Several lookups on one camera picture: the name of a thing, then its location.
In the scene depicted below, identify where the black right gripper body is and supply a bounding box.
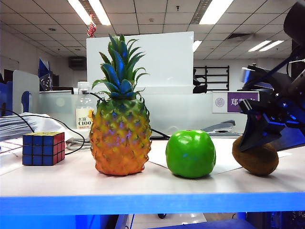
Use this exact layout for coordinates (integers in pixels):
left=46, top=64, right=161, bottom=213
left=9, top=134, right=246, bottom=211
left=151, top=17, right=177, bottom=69
left=238, top=89, right=305, bottom=131

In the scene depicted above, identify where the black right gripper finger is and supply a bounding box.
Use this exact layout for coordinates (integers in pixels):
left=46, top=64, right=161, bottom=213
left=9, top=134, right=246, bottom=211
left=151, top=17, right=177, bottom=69
left=239, top=113, right=266, bottom=153
left=259, top=114, right=287, bottom=144

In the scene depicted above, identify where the brown kiwi fruit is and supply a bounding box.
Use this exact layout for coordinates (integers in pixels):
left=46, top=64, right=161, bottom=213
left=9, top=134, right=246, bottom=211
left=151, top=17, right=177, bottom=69
left=232, top=137, right=279, bottom=177

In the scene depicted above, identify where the green apple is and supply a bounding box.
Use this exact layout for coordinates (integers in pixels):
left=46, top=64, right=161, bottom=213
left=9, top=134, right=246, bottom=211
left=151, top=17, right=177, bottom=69
left=165, top=129, right=217, bottom=179

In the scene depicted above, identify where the orange plastic pineapple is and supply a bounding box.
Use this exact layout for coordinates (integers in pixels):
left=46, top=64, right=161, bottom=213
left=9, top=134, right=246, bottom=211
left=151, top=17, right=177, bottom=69
left=90, top=33, right=152, bottom=177

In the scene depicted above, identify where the grey stapler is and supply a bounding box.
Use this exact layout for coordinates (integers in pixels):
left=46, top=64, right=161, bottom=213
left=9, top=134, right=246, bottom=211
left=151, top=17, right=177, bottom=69
left=203, top=119, right=244, bottom=139

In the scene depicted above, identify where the white paper sheet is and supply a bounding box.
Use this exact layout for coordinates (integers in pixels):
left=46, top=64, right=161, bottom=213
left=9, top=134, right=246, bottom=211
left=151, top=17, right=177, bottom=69
left=149, top=137, right=290, bottom=175

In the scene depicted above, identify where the purple and white name plate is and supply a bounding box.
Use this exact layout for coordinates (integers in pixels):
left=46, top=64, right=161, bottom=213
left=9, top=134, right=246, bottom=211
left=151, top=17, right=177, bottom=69
left=213, top=92, right=259, bottom=114

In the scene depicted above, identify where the black shelf rack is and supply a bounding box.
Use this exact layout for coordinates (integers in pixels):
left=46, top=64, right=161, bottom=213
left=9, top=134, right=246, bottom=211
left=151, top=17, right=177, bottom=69
left=194, top=65, right=230, bottom=92

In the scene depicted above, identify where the black office chair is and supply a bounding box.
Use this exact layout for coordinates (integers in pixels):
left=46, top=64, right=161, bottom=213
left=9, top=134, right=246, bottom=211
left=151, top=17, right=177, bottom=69
left=193, top=68, right=208, bottom=94

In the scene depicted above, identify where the frosted glass desk partition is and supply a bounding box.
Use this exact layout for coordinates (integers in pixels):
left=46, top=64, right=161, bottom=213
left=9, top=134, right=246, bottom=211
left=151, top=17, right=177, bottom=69
left=39, top=90, right=260, bottom=136

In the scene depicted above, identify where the white AOC monitor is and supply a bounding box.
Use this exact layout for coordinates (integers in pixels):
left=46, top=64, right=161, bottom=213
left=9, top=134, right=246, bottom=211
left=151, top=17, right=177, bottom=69
left=86, top=31, right=195, bottom=95

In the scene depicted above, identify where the clear drink bottle orange label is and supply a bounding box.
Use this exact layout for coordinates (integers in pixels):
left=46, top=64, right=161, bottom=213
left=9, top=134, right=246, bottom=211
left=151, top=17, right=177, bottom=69
left=75, top=81, right=95, bottom=129

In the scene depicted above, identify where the red Chinese knot ornament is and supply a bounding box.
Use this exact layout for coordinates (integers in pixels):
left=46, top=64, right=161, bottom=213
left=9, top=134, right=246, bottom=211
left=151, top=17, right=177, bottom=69
left=87, top=22, right=97, bottom=38

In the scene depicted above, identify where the coloured Rubik's cube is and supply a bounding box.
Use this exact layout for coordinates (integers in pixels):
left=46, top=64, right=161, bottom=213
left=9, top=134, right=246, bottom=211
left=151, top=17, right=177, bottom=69
left=22, top=131, right=66, bottom=166

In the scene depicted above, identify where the frosted tall partition panel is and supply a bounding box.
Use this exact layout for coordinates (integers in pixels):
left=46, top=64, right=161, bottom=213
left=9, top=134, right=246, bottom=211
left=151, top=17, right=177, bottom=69
left=13, top=69, right=41, bottom=114

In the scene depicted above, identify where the stack of printed papers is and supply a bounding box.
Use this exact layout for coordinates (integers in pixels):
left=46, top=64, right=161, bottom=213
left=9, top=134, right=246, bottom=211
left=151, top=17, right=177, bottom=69
left=0, top=114, right=36, bottom=142

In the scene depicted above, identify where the blue file holder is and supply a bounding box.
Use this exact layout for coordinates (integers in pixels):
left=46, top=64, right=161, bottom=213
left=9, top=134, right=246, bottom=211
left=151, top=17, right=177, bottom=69
left=0, top=81, right=31, bottom=117

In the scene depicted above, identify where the thin black cable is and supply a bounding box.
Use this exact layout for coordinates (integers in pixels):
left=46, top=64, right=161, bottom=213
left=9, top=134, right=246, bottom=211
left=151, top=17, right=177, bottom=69
left=0, top=106, right=86, bottom=156

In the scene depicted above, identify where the grey power strip cable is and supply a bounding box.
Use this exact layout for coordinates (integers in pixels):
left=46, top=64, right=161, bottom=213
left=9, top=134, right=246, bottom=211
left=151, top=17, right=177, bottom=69
left=66, top=140, right=92, bottom=151

